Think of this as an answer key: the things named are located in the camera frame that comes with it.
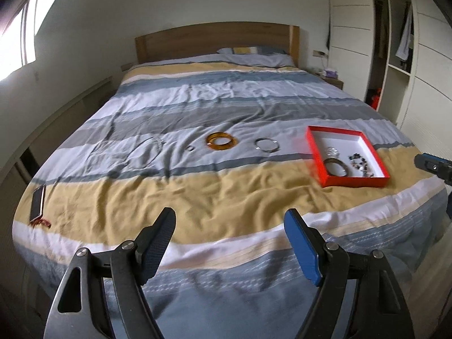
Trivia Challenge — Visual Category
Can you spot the amber bangle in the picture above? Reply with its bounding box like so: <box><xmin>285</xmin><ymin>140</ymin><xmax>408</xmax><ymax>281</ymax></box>
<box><xmin>206</xmin><ymin>132</ymin><xmax>238</xmax><ymax>151</ymax></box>

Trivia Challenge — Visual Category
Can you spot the dark bangle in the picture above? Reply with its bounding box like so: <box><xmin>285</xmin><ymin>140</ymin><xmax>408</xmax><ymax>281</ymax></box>
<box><xmin>323</xmin><ymin>158</ymin><xmax>348</xmax><ymax>177</ymax></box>

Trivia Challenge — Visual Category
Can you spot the window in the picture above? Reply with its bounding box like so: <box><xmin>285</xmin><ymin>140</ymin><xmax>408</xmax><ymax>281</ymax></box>
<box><xmin>0</xmin><ymin>0</ymin><xmax>38</xmax><ymax>78</ymax></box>

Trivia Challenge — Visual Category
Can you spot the dark bead bracelet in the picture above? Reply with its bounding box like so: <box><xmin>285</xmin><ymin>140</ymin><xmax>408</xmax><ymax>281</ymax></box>
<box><xmin>348</xmin><ymin>153</ymin><xmax>375</xmax><ymax>178</ymax></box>

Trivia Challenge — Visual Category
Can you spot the red shallow box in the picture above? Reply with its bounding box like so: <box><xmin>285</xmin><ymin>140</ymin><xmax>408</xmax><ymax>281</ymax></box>
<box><xmin>306</xmin><ymin>126</ymin><xmax>391</xmax><ymax>188</ymax></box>

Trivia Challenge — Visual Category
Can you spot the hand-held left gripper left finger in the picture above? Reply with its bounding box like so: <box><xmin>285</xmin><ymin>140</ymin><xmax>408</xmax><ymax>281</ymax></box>
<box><xmin>44</xmin><ymin>207</ymin><xmax>176</xmax><ymax>339</ymax></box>

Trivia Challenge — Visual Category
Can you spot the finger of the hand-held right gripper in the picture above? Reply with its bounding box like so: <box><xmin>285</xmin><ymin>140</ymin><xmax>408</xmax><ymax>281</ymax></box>
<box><xmin>415</xmin><ymin>153</ymin><xmax>452</xmax><ymax>186</ymax></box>

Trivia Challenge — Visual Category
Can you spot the wooden nightstand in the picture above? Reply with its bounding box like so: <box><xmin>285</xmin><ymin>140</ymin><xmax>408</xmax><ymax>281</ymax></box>
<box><xmin>315</xmin><ymin>70</ymin><xmax>345</xmax><ymax>90</ymax></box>

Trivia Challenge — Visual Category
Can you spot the smartphone with red strap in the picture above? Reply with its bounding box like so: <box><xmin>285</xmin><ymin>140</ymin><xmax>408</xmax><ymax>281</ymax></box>
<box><xmin>29</xmin><ymin>184</ymin><xmax>52</xmax><ymax>229</ymax></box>

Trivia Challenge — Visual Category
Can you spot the wooden headboard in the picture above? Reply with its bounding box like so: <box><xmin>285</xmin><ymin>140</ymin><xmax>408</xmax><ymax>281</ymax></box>
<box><xmin>135</xmin><ymin>22</ymin><xmax>300</xmax><ymax>68</ymax></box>

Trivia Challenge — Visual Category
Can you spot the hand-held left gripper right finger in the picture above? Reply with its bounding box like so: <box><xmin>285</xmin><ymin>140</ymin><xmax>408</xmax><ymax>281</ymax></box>
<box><xmin>284</xmin><ymin>209</ymin><xmax>410</xmax><ymax>339</ymax></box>

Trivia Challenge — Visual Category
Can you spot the striped pillow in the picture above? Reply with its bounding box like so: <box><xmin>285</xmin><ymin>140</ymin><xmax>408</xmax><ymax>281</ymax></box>
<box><xmin>216</xmin><ymin>45</ymin><xmax>295</xmax><ymax>68</ymax></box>

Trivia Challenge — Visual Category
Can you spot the silver bangle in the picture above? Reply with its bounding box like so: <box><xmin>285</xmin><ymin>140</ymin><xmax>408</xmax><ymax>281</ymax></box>
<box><xmin>255</xmin><ymin>138</ymin><xmax>281</xmax><ymax>153</ymax></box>

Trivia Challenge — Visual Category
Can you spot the hanging striped shirt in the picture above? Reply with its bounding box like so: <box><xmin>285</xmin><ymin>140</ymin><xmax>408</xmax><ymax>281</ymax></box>
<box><xmin>395</xmin><ymin>7</ymin><xmax>414</xmax><ymax>60</ymax></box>

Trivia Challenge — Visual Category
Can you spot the low white wall cabinet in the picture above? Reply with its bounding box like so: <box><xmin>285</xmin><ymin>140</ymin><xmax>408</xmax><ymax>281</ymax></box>
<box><xmin>0</xmin><ymin>78</ymin><xmax>114</xmax><ymax>191</ymax></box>

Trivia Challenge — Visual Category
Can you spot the white wardrobe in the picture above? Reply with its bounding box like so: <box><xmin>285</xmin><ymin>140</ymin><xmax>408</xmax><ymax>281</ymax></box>
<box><xmin>327</xmin><ymin>0</ymin><xmax>452</xmax><ymax>142</ymax></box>

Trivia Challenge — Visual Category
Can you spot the thin silver necklace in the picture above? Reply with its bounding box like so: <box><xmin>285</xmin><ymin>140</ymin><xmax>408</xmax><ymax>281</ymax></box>
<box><xmin>123</xmin><ymin>136</ymin><xmax>163</xmax><ymax>170</ymax></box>

